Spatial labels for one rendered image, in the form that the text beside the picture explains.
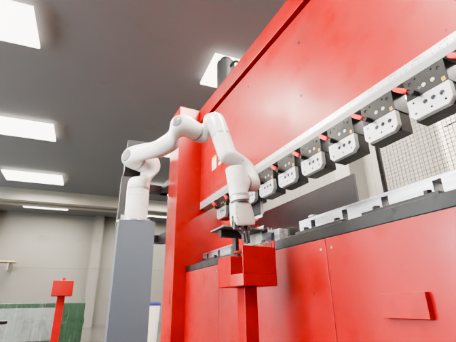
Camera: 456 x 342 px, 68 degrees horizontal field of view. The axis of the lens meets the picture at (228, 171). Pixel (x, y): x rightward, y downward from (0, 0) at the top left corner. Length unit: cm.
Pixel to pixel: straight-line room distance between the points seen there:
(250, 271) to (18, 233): 1157
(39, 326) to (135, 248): 443
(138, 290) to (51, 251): 1073
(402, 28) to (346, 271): 93
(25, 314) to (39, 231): 668
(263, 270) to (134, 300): 67
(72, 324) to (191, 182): 375
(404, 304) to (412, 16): 100
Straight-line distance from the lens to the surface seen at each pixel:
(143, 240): 178
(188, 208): 285
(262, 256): 139
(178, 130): 170
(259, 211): 207
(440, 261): 110
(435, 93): 132
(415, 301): 113
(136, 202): 185
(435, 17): 146
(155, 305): 471
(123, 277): 175
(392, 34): 155
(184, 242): 278
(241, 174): 145
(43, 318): 610
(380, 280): 122
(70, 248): 1240
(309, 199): 251
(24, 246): 1254
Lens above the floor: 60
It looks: 21 degrees up
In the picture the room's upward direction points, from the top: 1 degrees counter-clockwise
